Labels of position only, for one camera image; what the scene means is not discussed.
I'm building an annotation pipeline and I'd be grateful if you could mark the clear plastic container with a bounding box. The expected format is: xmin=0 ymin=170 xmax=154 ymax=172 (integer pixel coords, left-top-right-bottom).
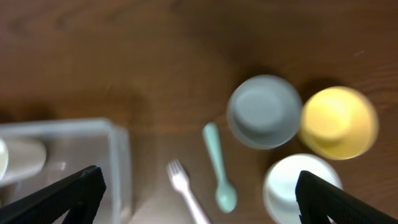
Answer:
xmin=1 ymin=118 xmax=133 ymax=224

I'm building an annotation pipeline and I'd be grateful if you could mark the grey plastic bowl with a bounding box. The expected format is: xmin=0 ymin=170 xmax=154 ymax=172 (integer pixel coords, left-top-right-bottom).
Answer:
xmin=226 ymin=75 xmax=303 ymax=149

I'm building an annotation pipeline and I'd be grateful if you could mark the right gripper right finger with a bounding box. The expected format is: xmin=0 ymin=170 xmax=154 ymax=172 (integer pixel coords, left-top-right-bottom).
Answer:
xmin=295 ymin=170 xmax=397 ymax=224

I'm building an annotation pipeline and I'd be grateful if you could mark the yellow plastic bowl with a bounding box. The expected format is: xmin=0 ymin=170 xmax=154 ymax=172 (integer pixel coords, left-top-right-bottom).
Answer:
xmin=298 ymin=86 xmax=379 ymax=160

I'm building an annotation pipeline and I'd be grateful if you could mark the mint green plastic spoon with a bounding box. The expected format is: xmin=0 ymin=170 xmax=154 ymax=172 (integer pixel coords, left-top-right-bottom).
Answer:
xmin=202 ymin=122 xmax=238 ymax=213

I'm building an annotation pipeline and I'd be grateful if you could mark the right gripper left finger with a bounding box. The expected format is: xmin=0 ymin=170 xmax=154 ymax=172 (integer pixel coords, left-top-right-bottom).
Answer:
xmin=1 ymin=166 xmax=106 ymax=224

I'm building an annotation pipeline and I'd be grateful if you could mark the white plastic bowl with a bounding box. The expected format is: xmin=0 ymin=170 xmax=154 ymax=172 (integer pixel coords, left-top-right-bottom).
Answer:
xmin=263 ymin=154 xmax=343 ymax=224

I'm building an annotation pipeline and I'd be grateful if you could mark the white plastic cup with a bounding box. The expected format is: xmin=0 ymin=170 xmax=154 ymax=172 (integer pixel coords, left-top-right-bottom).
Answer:
xmin=1 ymin=138 xmax=47 ymax=187

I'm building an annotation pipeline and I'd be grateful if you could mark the white plastic fork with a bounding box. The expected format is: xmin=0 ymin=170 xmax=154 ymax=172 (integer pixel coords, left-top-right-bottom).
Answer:
xmin=167 ymin=159 xmax=211 ymax=224

